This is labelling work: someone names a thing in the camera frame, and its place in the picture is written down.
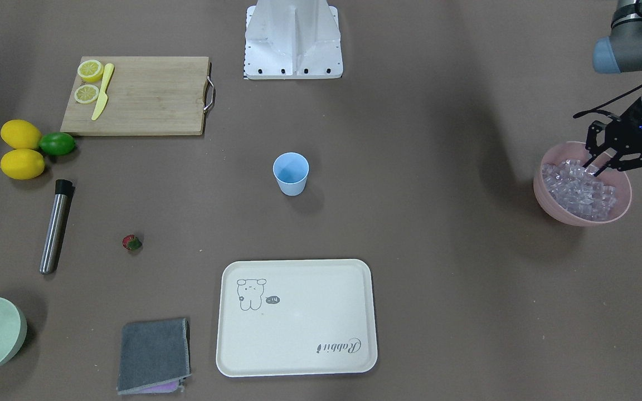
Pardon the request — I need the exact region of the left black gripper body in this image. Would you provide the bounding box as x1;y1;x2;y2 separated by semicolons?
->
585;106;642;171

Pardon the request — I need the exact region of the steel muddler black tip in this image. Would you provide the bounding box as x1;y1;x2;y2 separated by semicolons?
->
39;179;75;276

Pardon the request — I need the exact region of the pink bowl of ice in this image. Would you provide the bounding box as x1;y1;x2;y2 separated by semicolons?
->
533;141;633;227

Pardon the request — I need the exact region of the lemon half slice upper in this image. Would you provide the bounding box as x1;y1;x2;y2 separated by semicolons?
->
77;59;104;83

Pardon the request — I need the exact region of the lemon half slice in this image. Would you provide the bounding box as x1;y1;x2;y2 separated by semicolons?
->
77;59;104;83
74;84;100;104

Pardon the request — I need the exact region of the yellow lemon near lime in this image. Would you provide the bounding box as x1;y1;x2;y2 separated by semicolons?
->
0;119;42;150

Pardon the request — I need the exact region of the cream rabbit tray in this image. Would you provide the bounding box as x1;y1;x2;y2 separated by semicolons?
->
216;259;378;378

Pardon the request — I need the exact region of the wooden cutting board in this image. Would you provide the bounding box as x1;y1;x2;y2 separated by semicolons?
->
60;55;215;136

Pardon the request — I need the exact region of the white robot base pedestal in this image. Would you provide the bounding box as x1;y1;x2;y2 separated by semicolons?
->
243;1;344;80

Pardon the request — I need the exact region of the red strawberry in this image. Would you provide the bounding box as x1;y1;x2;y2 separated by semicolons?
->
121;234;143;252

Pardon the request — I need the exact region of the yellow lemon outer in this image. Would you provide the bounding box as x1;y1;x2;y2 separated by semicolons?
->
0;148;46;180

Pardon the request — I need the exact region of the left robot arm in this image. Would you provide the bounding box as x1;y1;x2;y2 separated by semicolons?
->
585;1;642;176

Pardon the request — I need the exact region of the lemon half slice lower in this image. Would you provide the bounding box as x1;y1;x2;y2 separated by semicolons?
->
74;84;100;104

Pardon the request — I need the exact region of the grey folded cloth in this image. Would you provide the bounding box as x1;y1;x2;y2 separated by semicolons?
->
116;317;191;395

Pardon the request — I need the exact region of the green lime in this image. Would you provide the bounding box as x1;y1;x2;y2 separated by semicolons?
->
38;132;76;157

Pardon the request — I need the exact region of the yellow plastic knife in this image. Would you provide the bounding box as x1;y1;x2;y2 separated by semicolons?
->
91;63;115;121

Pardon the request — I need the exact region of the light blue plastic cup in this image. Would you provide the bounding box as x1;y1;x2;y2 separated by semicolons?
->
273;152;310;197

